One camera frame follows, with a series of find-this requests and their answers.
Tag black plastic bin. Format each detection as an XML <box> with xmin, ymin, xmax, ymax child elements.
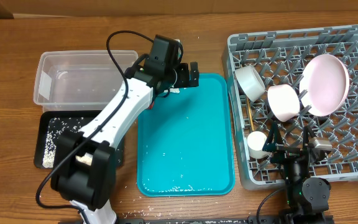
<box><xmin>34</xmin><ymin>110</ymin><xmax>124</xmax><ymax>169</ymax></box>

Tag teal plastic tray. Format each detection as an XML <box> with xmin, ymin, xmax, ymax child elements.
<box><xmin>137</xmin><ymin>73</ymin><xmax>235</xmax><ymax>197</ymax></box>

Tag white cup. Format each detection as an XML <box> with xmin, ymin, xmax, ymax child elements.
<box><xmin>247</xmin><ymin>131</ymin><xmax>270</xmax><ymax>159</ymax></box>

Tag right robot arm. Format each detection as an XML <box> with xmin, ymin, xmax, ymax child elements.
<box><xmin>257</xmin><ymin>122</ymin><xmax>333</xmax><ymax>223</ymax></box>

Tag clear plastic bin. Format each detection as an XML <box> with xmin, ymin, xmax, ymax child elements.
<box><xmin>33</xmin><ymin>50</ymin><xmax>123</xmax><ymax>111</ymax></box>

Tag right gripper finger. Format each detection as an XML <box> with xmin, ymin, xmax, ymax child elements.
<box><xmin>302</xmin><ymin>125</ymin><xmax>316</xmax><ymax>149</ymax></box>
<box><xmin>262</xmin><ymin>121</ymin><xmax>283</xmax><ymax>152</ymax></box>

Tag large pink plate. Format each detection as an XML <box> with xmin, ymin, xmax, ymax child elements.
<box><xmin>299</xmin><ymin>54</ymin><xmax>350</xmax><ymax>116</ymax></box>

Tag small pink bowl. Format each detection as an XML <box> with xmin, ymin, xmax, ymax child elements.
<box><xmin>267</xmin><ymin>84</ymin><xmax>300</xmax><ymax>122</ymax></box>

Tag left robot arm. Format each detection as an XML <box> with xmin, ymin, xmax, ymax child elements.
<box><xmin>49</xmin><ymin>60</ymin><xmax>200</xmax><ymax>223</ymax></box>

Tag white napkin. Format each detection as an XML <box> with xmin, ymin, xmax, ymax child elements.
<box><xmin>164</xmin><ymin>88</ymin><xmax>180</xmax><ymax>94</ymax></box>

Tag grey dishwasher rack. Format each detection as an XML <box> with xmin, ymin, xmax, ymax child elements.
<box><xmin>222</xmin><ymin>25</ymin><xmax>358</xmax><ymax>190</ymax></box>

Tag grey bowl with rice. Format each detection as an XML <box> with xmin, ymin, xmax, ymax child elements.
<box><xmin>235</xmin><ymin>65</ymin><xmax>265</xmax><ymax>102</ymax></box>

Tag spilled rice pile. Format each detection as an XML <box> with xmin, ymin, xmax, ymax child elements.
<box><xmin>42</xmin><ymin>117</ymin><xmax>90</xmax><ymax>169</ymax></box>

